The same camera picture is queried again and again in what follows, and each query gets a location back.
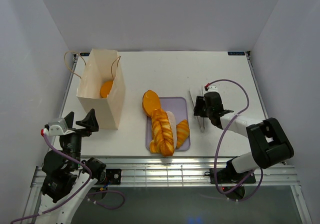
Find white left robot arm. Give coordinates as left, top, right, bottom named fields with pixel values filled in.
left=35, top=109, right=106, bottom=224

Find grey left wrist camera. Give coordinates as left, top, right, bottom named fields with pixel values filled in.
left=41, top=118, right=75, bottom=137

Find long twisted braided bread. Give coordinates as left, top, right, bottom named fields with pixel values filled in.
left=151, top=108, right=175, bottom=157

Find aluminium frame rail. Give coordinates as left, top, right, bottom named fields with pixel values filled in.
left=31, top=50, right=313, bottom=224

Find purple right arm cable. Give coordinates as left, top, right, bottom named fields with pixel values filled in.
left=204, top=78, right=264, bottom=202

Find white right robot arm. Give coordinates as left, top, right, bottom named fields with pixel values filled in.
left=193, top=91, right=294, bottom=184

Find beige paper bag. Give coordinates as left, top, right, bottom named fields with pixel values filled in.
left=76, top=49, right=126, bottom=130

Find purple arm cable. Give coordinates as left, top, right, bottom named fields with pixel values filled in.
left=9, top=135, right=126, bottom=224
left=204, top=78, right=264, bottom=202

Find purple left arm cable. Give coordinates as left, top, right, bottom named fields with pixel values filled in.
left=9, top=135, right=126, bottom=224

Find oval orange flat bread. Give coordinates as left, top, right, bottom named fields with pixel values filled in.
left=142, top=90, right=161, bottom=117

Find chunky orange bread loaf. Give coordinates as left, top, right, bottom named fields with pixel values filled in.
left=99, top=80, right=114, bottom=98

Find metal serving tongs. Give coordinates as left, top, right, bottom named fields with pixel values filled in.
left=189, top=86, right=205, bottom=133

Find small striped croissant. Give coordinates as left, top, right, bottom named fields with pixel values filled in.
left=176, top=119, right=190, bottom=149

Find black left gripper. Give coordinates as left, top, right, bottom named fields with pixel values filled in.
left=63, top=107, right=99, bottom=168

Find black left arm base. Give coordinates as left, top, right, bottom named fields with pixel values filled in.
left=98, top=168, right=122, bottom=185

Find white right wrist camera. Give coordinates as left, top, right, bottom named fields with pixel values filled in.
left=202, top=84, right=219, bottom=95

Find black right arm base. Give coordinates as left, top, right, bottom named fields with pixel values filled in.
left=204, top=168, right=256, bottom=184

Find white sugared bread slice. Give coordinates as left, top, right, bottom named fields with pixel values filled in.
left=166, top=111, right=177, bottom=149

